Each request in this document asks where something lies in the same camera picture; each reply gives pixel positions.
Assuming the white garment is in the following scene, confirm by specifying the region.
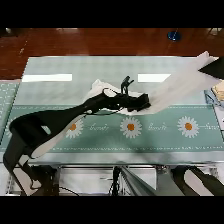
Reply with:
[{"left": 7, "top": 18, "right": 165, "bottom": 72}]
[{"left": 82, "top": 50, "right": 223, "bottom": 117}]

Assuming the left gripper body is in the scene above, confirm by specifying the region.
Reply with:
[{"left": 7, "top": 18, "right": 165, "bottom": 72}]
[{"left": 126, "top": 93, "right": 152, "bottom": 113}]

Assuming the silver frame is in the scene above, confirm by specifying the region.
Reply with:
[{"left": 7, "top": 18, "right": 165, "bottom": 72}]
[{"left": 0, "top": 161, "right": 224, "bottom": 197}]

